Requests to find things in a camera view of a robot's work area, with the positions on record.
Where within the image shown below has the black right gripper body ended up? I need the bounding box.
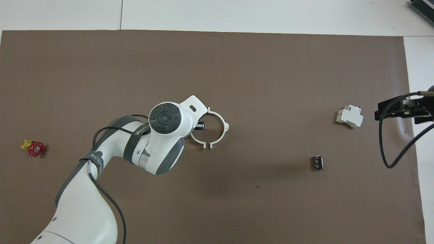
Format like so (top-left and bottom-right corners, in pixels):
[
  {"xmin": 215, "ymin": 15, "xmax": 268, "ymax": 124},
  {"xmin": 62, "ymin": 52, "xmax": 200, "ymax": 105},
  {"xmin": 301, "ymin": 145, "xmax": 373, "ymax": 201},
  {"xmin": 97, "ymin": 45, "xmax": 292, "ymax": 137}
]
[{"xmin": 406, "ymin": 91, "xmax": 434, "ymax": 117}]

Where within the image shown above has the white half-ring pipe clamp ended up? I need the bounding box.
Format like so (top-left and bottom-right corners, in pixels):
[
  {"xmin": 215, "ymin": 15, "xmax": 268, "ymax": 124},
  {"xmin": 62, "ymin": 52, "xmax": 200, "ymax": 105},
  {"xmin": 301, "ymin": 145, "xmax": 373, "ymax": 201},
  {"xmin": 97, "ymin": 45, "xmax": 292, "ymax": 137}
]
[
  {"xmin": 208, "ymin": 107, "xmax": 230, "ymax": 150},
  {"xmin": 189, "ymin": 130, "xmax": 208, "ymax": 150}
]

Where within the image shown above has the white circuit breaker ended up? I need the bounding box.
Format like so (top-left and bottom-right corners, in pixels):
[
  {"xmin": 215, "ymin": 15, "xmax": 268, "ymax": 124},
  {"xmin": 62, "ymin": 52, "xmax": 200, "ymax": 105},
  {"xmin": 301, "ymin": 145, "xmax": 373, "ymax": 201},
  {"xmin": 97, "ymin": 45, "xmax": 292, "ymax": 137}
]
[{"xmin": 336, "ymin": 105, "xmax": 364, "ymax": 128}]

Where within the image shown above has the brown table mat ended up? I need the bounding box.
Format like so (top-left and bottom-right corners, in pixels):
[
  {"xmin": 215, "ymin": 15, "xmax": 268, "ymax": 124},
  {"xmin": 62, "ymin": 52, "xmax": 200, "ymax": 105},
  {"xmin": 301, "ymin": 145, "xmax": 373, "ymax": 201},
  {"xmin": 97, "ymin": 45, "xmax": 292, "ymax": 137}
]
[{"xmin": 0, "ymin": 30, "xmax": 427, "ymax": 244}]

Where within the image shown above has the grey ribbed device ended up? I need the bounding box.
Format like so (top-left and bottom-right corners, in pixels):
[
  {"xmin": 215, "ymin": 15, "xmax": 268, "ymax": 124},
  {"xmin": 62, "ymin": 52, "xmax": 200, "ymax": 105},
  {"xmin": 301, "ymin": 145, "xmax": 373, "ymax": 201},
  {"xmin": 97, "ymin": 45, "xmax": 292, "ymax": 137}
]
[{"xmin": 408, "ymin": 0, "xmax": 434, "ymax": 21}]

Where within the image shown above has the red handwheel yellow valve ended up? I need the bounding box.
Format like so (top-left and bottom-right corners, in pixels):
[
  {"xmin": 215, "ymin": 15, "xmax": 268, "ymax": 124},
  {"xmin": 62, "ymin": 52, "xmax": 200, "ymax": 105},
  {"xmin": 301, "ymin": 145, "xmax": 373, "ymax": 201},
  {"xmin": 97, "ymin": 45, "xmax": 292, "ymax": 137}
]
[{"xmin": 21, "ymin": 138, "xmax": 46, "ymax": 157}]

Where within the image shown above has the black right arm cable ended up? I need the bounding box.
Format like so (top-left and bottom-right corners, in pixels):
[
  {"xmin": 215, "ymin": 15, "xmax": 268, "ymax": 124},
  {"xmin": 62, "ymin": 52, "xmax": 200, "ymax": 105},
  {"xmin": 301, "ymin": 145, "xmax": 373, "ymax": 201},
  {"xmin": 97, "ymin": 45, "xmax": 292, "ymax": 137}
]
[{"xmin": 379, "ymin": 91, "xmax": 434, "ymax": 169}]

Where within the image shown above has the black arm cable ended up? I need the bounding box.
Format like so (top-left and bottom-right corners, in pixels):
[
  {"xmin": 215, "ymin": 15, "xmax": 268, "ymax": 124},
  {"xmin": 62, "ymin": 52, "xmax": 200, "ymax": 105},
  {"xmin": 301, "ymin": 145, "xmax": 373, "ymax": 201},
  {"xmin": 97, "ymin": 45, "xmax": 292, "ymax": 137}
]
[
  {"xmin": 87, "ymin": 114, "xmax": 150, "ymax": 244},
  {"xmin": 379, "ymin": 91, "xmax": 434, "ymax": 169}
]

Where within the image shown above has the black velcro cable strap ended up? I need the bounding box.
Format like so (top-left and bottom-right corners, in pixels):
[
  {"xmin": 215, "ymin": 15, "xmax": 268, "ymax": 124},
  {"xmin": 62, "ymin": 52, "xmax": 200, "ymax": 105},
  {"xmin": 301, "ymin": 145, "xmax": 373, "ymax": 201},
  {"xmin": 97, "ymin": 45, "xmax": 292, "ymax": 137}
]
[
  {"xmin": 79, "ymin": 150, "xmax": 104, "ymax": 178},
  {"xmin": 123, "ymin": 123, "xmax": 152, "ymax": 162}
]

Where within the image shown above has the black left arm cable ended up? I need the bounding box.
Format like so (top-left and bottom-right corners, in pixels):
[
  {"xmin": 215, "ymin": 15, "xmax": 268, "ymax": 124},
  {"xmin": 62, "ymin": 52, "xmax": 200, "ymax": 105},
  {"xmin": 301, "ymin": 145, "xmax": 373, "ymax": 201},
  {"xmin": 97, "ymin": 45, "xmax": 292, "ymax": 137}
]
[{"xmin": 87, "ymin": 114, "xmax": 150, "ymax": 244}]

